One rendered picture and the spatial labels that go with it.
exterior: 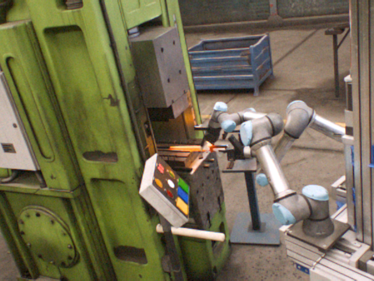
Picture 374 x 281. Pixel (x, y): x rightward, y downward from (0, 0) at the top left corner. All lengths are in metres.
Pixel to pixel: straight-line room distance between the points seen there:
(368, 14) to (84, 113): 1.61
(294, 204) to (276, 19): 8.72
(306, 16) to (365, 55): 8.49
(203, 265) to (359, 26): 1.96
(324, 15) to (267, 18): 1.30
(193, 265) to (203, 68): 4.02
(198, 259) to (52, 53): 1.68
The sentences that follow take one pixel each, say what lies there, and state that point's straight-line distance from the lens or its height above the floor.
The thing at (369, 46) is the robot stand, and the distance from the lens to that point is 1.91.
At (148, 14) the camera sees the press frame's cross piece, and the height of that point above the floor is 1.86.
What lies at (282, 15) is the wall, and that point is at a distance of 10.57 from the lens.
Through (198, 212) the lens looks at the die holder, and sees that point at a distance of 2.89.
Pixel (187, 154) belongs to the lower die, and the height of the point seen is 0.99.
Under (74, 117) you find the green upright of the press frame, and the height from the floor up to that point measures 1.40.
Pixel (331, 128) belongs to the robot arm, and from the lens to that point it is 2.57.
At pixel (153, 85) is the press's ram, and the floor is 1.50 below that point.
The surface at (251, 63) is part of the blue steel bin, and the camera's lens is 6.38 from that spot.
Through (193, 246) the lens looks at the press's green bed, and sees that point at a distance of 3.11.
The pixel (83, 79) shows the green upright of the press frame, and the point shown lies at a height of 1.62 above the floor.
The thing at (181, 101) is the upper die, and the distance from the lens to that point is 2.71.
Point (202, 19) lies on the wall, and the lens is 11.56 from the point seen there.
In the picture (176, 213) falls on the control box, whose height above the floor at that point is 1.01.
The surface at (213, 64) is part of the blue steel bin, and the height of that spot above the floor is 0.48.
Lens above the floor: 2.22
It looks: 25 degrees down
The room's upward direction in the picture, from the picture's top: 12 degrees counter-clockwise
